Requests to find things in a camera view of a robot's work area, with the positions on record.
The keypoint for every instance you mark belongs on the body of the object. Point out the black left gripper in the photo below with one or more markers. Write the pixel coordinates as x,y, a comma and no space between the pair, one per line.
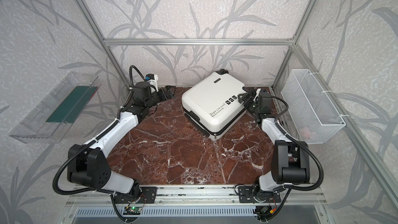
165,93

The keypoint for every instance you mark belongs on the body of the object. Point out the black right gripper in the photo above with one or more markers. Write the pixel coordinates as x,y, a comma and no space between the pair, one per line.
249,98

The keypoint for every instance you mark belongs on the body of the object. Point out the black and white suitcase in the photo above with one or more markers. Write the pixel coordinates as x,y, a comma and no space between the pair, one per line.
212,105

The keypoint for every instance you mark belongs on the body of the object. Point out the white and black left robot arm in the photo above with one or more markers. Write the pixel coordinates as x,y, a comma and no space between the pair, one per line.
87,164

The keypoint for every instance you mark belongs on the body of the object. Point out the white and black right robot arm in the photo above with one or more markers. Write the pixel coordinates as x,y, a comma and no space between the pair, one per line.
290,160

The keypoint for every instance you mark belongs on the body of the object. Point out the pink object in basket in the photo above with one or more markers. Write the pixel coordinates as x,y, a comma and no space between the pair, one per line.
306,133

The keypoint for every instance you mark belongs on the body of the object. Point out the green board in shelf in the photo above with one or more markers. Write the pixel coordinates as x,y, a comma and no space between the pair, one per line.
69,110

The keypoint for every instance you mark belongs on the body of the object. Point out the left green circuit board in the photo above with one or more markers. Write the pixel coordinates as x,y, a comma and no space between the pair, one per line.
132,210

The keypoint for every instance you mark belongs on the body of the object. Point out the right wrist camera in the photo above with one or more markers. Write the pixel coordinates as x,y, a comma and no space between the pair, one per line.
257,92

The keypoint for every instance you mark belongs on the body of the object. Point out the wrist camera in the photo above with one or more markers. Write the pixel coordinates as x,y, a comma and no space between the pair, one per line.
153,80
257,92

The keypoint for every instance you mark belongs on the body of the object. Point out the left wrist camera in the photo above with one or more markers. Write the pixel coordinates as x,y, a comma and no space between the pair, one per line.
153,80

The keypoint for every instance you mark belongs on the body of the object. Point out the white wire mesh basket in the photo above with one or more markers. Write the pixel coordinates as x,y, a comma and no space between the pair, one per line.
311,107

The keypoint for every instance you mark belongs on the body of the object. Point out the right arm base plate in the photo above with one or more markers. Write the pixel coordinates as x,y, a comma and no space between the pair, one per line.
248,194

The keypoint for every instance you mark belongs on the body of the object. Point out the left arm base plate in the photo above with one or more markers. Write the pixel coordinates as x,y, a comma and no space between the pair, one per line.
146,195

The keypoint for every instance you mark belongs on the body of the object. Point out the clear plastic wall shelf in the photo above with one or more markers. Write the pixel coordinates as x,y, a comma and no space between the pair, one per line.
34,128

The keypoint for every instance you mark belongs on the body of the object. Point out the aluminium front rail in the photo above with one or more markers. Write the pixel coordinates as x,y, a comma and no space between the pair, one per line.
195,195

